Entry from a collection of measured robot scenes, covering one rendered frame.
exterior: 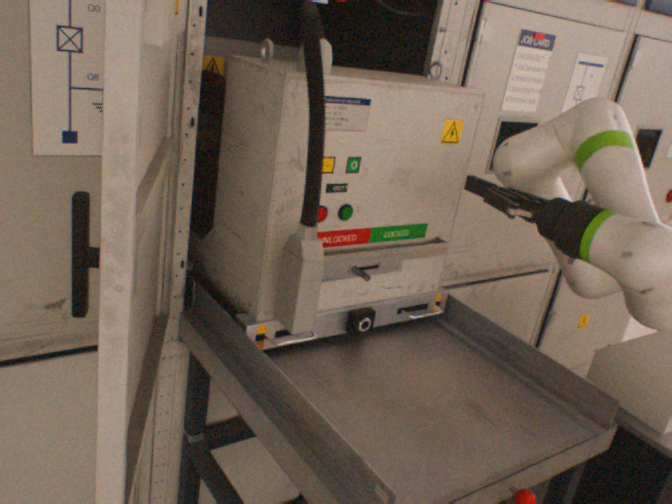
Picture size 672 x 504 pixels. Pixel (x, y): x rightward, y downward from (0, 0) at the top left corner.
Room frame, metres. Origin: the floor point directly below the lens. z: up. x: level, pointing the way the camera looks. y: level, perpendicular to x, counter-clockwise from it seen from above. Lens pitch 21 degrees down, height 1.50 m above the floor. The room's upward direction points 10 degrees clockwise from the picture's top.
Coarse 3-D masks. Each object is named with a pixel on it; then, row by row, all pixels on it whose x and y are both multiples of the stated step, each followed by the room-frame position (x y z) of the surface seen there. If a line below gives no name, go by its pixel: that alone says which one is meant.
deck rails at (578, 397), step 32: (224, 320) 1.07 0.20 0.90; (448, 320) 1.34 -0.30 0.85; (480, 320) 1.27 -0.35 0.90; (256, 352) 0.97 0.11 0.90; (480, 352) 1.21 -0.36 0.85; (512, 352) 1.19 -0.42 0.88; (256, 384) 0.95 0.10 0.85; (288, 384) 0.88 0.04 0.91; (544, 384) 1.12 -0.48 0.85; (576, 384) 1.07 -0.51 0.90; (288, 416) 0.87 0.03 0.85; (320, 416) 0.80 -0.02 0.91; (576, 416) 1.02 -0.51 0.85; (608, 416) 1.00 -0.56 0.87; (320, 448) 0.79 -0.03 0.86; (352, 448) 0.73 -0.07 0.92; (352, 480) 0.72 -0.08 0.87
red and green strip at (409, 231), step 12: (372, 228) 1.19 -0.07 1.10; (384, 228) 1.21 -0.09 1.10; (396, 228) 1.23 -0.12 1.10; (408, 228) 1.26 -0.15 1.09; (420, 228) 1.28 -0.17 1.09; (324, 240) 1.12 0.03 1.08; (336, 240) 1.14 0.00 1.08; (348, 240) 1.16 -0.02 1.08; (360, 240) 1.18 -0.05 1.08; (372, 240) 1.20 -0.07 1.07; (384, 240) 1.22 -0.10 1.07; (396, 240) 1.24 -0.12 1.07
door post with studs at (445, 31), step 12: (444, 0) 1.54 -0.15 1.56; (456, 0) 1.55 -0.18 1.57; (444, 12) 1.54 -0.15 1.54; (456, 12) 1.56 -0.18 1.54; (444, 24) 1.55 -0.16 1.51; (456, 24) 1.56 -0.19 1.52; (432, 36) 1.58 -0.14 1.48; (444, 36) 1.55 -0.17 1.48; (456, 36) 1.57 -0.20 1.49; (432, 48) 1.57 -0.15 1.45; (444, 48) 1.55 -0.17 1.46; (432, 60) 1.54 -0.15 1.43; (444, 60) 1.56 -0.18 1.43; (444, 72) 1.56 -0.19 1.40
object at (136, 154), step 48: (144, 0) 0.56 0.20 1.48; (192, 0) 1.16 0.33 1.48; (144, 48) 0.78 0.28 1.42; (144, 96) 0.80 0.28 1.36; (144, 144) 0.82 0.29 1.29; (144, 192) 0.76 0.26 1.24; (144, 240) 0.88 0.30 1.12; (144, 288) 0.91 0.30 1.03; (144, 336) 0.94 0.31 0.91; (144, 384) 0.90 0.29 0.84; (96, 432) 0.54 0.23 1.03; (144, 432) 0.76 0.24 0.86; (96, 480) 0.54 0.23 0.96
